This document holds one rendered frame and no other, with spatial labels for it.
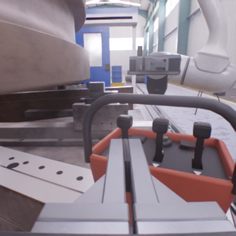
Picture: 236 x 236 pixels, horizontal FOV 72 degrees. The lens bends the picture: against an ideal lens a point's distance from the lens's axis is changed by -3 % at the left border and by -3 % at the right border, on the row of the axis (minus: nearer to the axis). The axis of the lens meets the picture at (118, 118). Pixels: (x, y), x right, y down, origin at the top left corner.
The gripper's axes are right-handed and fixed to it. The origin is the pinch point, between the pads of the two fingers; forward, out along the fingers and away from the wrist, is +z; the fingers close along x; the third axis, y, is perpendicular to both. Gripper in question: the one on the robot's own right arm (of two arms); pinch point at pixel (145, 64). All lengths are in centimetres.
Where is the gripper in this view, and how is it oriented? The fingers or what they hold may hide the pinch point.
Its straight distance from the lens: 37.3
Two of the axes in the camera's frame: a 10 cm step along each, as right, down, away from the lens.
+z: -3.8, 2.6, -8.9
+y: -0.1, -9.6, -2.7
